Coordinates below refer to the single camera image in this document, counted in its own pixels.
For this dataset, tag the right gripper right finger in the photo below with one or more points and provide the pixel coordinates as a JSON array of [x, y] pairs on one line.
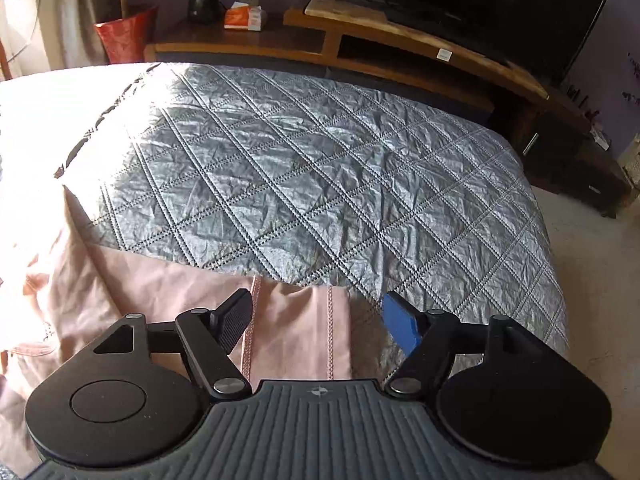
[[430, 341]]

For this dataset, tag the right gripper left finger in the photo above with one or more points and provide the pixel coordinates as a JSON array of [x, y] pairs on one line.
[[204, 339]]

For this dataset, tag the pink garment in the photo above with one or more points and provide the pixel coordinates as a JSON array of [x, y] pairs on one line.
[[59, 292]]

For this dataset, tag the silver quilted mat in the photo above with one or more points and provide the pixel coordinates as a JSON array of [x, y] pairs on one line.
[[305, 180]]

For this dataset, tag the wooden tv stand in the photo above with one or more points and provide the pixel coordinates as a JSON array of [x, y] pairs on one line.
[[342, 41]]

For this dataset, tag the red plant pot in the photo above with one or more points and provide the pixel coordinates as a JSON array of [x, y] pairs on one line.
[[125, 39]]

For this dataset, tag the orange tissue box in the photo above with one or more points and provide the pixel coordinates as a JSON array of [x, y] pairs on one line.
[[242, 16]]

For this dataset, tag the beige curtain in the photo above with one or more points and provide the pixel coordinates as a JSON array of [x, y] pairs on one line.
[[68, 29]]

